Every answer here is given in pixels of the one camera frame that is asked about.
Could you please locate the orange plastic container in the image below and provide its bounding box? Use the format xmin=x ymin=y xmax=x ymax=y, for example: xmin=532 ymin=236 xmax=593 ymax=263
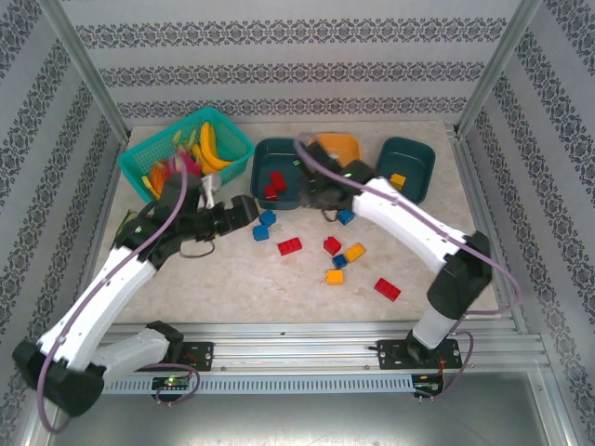
xmin=309 ymin=132 xmax=363 ymax=169

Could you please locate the dark teal plastic container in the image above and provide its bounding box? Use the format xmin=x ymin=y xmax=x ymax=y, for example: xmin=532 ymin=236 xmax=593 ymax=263
xmin=249 ymin=137 xmax=309 ymax=211
xmin=375 ymin=137 xmax=437 ymax=205

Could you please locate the small yellow toy fruit piece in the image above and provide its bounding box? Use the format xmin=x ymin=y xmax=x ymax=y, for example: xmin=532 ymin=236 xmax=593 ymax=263
xmin=141 ymin=175 xmax=162 ymax=202

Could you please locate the orange toy mango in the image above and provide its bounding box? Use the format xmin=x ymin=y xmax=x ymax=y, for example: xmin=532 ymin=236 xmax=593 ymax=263
xmin=149 ymin=160 xmax=176 ymax=191

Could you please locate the pink toy dragon fruit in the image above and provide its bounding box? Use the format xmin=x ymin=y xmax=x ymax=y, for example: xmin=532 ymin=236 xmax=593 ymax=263
xmin=169 ymin=129 xmax=204 ymax=180

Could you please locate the green snack bag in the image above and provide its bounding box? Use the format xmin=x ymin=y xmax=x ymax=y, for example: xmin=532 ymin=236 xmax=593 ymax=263
xmin=113 ymin=209 xmax=140 ymax=236

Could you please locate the yellow toy banana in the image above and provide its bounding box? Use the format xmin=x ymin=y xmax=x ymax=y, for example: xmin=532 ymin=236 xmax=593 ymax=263
xmin=199 ymin=121 xmax=234 ymax=171

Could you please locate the teal plastic mesh basket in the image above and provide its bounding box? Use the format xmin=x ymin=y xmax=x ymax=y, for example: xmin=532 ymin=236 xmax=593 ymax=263
xmin=116 ymin=107 xmax=256 ymax=205

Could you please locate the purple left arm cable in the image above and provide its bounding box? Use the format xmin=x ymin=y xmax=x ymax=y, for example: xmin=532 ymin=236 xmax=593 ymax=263
xmin=36 ymin=171 xmax=201 ymax=433

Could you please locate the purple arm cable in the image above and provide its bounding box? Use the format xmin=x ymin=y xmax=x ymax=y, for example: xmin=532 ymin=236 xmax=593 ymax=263
xmin=293 ymin=132 xmax=522 ymax=400
xmin=36 ymin=171 xmax=201 ymax=433

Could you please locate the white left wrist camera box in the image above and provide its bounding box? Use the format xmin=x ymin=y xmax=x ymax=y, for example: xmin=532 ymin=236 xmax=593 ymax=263
xmin=202 ymin=174 xmax=222 ymax=209

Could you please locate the aluminium table side rail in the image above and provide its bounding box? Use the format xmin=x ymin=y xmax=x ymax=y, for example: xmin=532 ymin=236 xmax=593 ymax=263
xmin=446 ymin=124 xmax=529 ymax=335
xmin=64 ymin=134 xmax=132 ymax=340

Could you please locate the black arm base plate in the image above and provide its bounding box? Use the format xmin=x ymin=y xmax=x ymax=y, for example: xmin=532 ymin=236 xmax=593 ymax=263
xmin=171 ymin=342 xmax=215 ymax=373
xmin=376 ymin=338 xmax=464 ymax=371

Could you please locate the aluminium mounting rail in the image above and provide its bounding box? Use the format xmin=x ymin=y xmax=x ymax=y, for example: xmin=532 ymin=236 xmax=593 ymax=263
xmin=99 ymin=322 xmax=552 ymax=374

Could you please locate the grey slotted cable duct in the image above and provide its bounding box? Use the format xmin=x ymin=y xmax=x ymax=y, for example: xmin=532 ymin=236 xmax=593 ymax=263
xmin=101 ymin=374 xmax=415 ymax=395

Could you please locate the aluminium frame post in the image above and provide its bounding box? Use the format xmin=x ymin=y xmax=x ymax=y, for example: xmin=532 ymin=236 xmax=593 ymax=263
xmin=456 ymin=0 xmax=544 ymax=137
xmin=39 ymin=0 xmax=130 ymax=140

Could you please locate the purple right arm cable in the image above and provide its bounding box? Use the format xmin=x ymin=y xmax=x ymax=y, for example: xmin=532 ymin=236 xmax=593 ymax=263
xmin=293 ymin=132 xmax=522 ymax=400

